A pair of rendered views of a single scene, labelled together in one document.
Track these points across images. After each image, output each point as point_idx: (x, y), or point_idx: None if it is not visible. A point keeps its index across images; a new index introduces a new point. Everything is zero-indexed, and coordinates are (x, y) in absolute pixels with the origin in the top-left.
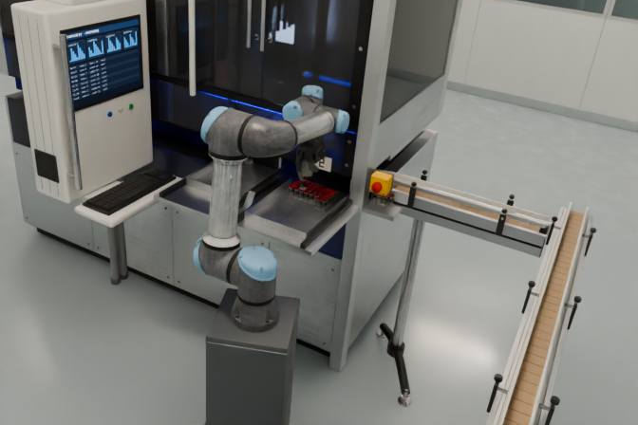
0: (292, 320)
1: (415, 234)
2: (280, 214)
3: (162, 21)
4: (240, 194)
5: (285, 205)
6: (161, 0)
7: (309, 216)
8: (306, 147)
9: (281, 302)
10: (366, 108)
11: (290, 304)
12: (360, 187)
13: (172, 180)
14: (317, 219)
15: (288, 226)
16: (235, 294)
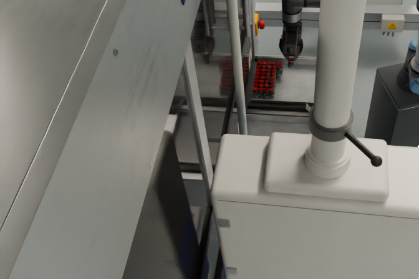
0: (401, 63)
1: None
2: (308, 91)
3: (206, 147)
4: (293, 129)
5: (290, 94)
6: (202, 127)
7: (297, 75)
8: (300, 29)
9: (389, 75)
10: None
11: (388, 69)
12: (255, 41)
13: None
14: (298, 68)
15: None
16: (402, 99)
